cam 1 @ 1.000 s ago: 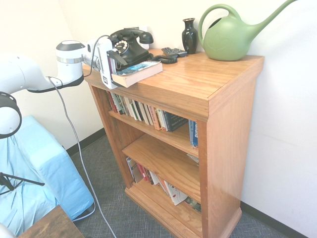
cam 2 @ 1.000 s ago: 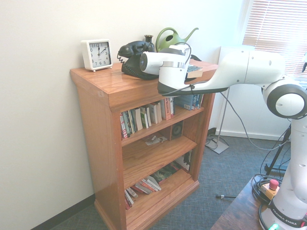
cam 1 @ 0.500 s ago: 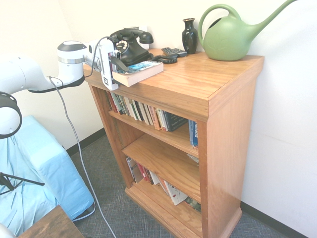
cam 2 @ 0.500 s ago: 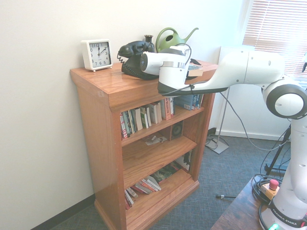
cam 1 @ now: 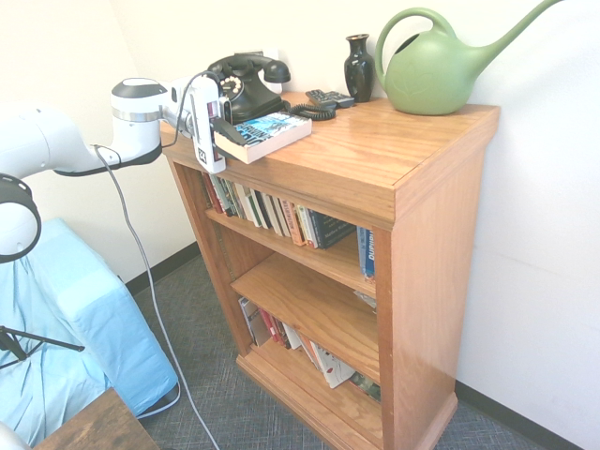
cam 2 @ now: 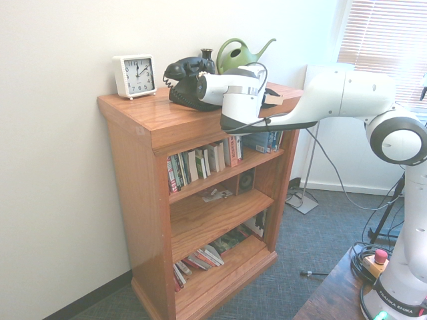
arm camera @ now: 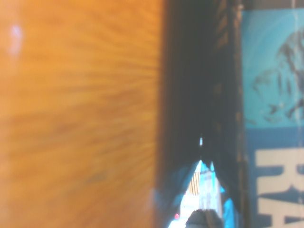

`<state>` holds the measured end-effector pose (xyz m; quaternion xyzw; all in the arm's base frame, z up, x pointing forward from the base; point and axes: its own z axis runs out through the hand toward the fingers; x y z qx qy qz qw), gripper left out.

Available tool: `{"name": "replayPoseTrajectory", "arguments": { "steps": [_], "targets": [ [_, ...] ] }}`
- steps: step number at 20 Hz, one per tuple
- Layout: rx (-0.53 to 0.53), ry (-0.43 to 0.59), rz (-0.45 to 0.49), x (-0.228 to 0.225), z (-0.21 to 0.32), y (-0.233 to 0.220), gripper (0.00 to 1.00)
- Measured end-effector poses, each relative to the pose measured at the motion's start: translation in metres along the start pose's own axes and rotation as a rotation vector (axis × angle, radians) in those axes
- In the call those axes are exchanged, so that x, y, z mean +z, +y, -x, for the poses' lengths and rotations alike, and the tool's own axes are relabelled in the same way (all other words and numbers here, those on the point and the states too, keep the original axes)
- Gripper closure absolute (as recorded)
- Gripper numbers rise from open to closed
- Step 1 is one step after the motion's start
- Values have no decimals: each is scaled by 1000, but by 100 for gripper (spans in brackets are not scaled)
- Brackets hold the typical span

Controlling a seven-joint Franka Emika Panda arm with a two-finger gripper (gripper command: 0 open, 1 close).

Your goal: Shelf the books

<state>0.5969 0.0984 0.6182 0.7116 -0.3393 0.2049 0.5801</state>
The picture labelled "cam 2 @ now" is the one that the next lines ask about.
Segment white spine book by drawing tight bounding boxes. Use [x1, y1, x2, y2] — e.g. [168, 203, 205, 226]
[208, 141, 226, 173]
[186, 149, 200, 183]

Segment orange spine book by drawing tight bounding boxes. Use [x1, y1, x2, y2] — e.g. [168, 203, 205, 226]
[230, 135, 243, 168]

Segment green spine book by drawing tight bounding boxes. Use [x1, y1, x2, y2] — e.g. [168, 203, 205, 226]
[175, 152, 191, 189]

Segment small paper cards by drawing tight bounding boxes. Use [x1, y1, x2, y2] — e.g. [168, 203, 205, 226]
[201, 187, 235, 203]

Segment small wooden speaker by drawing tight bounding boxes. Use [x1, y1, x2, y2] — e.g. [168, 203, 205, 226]
[238, 167, 257, 197]

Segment red spine book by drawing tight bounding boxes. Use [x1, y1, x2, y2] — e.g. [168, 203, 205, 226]
[166, 155, 178, 195]

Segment thick dark blue book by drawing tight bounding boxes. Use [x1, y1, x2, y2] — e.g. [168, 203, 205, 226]
[242, 131, 272, 155]

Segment blue book white lettering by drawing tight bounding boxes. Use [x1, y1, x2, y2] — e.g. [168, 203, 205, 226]
[266, 130, 285, 154]

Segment black rotary telephone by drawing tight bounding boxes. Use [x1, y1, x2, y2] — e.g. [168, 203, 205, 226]
[162, 73, 221, 113]
[162, 57, 228, 113]

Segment white book with figures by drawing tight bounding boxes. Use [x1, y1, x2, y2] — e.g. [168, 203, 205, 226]
[245, 209, 268, 241]

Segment dark green magazine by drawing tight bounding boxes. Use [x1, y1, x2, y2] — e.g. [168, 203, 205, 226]
[207, 229, 253, 256]

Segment wooden bookshelf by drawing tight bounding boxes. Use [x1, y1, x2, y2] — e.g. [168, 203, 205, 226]
[97, 81, 305, 320]

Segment green plastic watering can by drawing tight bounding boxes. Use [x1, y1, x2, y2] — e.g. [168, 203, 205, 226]
[216, 37, 278, 76]

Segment thin red book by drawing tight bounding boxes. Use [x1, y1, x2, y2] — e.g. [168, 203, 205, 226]
[181, 249, 215, 271]

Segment gray floor lamp stand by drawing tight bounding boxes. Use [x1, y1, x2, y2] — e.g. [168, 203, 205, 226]
[285, 120, 322, 216]

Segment black glossy vase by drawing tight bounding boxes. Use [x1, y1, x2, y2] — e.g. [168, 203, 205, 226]
[199, 48, 216, 73]

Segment white square alarm clock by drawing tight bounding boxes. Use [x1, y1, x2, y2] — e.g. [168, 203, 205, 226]
[112, 54, 157, 101]

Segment gray cover book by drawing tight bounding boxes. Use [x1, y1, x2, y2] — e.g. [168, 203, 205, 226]
[173, 259, 193, 291]

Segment dark wooden table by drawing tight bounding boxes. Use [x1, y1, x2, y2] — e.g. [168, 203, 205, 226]
[292, 245, 380, 320]

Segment black tripod stand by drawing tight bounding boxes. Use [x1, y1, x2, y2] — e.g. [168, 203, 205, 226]
[368, 172, 407, 245]

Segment red emergency stop button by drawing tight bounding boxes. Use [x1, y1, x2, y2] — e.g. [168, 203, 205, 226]
[362, 249, 390, 278]

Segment window blind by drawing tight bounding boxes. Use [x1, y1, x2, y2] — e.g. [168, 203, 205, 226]
[336, 0, 427, 113]

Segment gray robot cable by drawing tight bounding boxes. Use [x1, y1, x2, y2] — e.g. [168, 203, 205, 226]
[226, 61, 406, 211]

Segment black coiled table cable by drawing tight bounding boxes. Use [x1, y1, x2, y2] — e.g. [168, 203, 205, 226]
[350, 241, 401, 288]

